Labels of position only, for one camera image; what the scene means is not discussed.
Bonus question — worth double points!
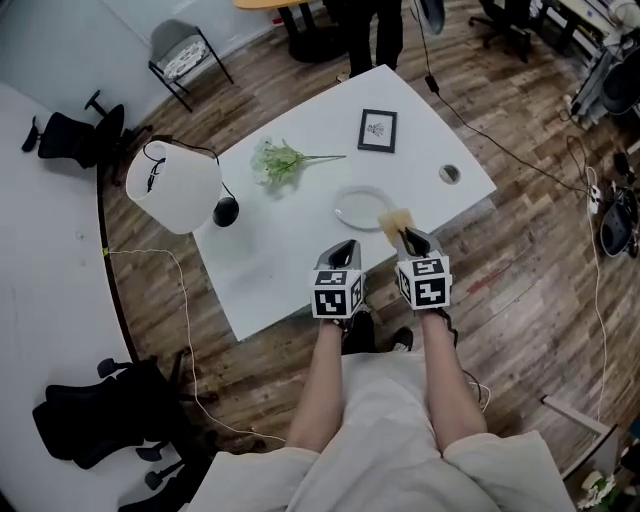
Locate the person's beige shirt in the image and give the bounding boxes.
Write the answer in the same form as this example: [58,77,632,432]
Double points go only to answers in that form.
[187,349,576,512]

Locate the black picture frame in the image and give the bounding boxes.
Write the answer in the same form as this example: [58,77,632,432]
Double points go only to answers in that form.
[356,108,399,155]

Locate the folding chair with patterned cushion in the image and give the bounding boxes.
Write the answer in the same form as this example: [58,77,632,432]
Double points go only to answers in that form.
[147,18,235,112]

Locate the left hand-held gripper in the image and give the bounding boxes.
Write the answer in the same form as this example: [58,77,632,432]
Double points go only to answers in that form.
[309,238,370,327]

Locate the person's left forearm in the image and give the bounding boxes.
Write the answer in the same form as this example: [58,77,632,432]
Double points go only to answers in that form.
[287,319,346,454]

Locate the person's right forearm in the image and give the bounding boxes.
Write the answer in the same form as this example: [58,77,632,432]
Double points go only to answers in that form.
[419,309,489,456]

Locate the grey rimmed black panel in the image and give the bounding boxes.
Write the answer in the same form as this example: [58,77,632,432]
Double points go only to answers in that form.
[412,0,447,36]

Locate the black office chair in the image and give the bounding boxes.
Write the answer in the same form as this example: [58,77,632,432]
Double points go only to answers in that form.
[20,89,154,186]
[31,349,221,512]
[469,0,534,64]

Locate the white shade table lamp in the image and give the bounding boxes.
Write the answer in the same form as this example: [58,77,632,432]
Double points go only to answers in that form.
[124,139,240,235]

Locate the clear glass plate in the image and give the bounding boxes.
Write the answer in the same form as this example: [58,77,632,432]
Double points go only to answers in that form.
[333,184,399,232]

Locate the black lamp cable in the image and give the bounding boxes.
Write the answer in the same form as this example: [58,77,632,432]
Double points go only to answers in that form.
[142,134,236,201]

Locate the grey shell office chair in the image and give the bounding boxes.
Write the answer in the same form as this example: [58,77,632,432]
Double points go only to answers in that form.
[601,62,640,117]

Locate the black cable with adapter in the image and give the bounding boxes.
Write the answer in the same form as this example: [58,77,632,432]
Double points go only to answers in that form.
[417,19,594,196]

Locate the yellow round table black base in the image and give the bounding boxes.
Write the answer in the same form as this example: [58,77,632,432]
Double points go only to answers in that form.
[233,0,349,64]

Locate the brown table with white legs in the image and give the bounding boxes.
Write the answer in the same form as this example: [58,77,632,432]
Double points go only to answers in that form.
[542,394,621,481]

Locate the yellow sponge cloth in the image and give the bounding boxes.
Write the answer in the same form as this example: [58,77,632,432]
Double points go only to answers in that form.
[377,208,415,246]

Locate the cluttered white desk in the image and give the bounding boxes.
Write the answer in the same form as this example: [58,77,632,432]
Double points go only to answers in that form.
[544,0,640,126]

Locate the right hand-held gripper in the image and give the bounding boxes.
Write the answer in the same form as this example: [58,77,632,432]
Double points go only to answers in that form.
[393,227,455,313]

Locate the black rounded device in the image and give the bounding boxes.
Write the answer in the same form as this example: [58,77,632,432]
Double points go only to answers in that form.
[599,187,640,259]

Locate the black power adapter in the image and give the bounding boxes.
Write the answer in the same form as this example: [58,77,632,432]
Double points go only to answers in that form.
[613,152,636,185]

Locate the long white cable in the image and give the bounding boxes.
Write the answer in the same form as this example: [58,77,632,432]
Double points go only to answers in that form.
[584,167,609,422]
[107,247,287,444]

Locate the white green artificial flowers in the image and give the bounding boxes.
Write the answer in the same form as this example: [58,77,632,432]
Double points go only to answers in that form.
[249,138,349,190]

